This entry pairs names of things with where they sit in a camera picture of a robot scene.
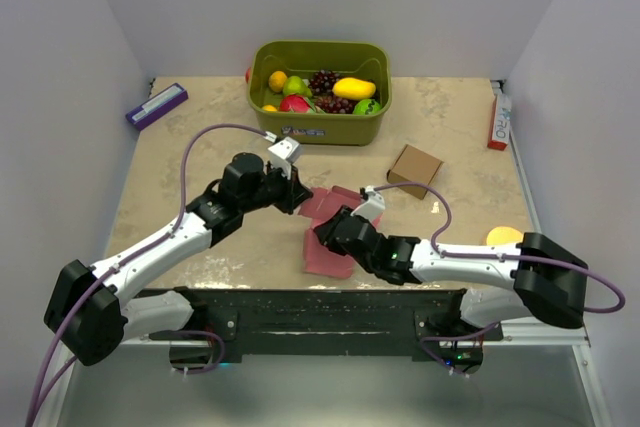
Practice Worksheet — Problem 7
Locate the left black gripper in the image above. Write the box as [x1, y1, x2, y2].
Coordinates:
[240, 160, 313, 215]

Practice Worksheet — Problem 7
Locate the pink paper box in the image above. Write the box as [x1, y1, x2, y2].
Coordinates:
[299, 186, 382, 279]

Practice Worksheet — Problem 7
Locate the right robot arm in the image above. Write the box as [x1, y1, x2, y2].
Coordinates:
[313, 207, 588, 340]

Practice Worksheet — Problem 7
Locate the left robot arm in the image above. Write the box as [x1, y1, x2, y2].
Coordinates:
[44, 153, 313, 366]

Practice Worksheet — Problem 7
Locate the brown cardboard box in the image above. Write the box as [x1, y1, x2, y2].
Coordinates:
[386, 144, 443, 200]

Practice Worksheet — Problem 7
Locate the red white toothpaste box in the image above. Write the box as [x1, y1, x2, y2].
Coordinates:
[487, 93, 512, 151]

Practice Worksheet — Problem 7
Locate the purple rectangular box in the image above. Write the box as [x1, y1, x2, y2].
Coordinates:
[125, 83, 189, 131]

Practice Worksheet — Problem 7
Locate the dark grape bunch front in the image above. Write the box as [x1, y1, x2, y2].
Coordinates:
[314, 94, 357, 114]

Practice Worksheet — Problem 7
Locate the dark grape bunch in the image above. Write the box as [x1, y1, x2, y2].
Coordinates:
[309, 70, 341, 96]
[314, 94, 357, 114]

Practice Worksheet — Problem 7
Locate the green pear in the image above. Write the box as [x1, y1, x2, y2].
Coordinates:
[282, 75, 312, 97]

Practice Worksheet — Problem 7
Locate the green lime fruit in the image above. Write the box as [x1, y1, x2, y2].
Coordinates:
[352, 98, 381, 116]

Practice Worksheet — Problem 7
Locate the dark grape bunch back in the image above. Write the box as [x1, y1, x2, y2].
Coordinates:
[309, 70, 341, 96]

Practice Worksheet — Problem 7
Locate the yellow mango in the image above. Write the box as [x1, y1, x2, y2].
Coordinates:
[332, 77, 377, 101]

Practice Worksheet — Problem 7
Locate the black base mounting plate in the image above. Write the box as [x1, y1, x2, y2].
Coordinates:
[151, 288, 503, 365]

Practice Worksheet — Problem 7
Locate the orange round disc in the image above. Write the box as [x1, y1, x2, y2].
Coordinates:
[485, 226, 524, 246]

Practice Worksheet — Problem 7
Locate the olive green plastic tub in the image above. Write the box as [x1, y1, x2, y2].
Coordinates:
[246, 40, 391, 146]

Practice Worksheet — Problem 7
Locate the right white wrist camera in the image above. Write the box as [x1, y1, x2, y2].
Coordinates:
[351, 185, 386, 223]

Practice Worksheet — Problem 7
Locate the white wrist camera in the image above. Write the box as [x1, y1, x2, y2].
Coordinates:
[268, 137, 302, 164]
[351, 185, 386, 223]

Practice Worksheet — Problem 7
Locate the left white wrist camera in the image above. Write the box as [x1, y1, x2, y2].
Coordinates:
[268, 137, 302, 164]

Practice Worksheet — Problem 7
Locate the aluminium frame rail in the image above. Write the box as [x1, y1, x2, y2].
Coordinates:
[491, 80, 626, 426]

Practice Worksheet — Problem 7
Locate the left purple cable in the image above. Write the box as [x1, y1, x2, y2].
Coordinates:
[24, 123, 276, 427]

